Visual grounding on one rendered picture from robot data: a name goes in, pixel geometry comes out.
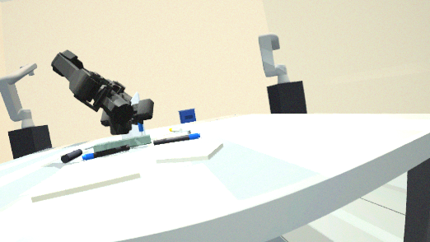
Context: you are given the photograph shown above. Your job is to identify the keyboard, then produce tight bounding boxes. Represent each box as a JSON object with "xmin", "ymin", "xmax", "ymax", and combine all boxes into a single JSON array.
[{"xmin": 92, "ymin": 134, "xmax": 152, "ymax": 152}]

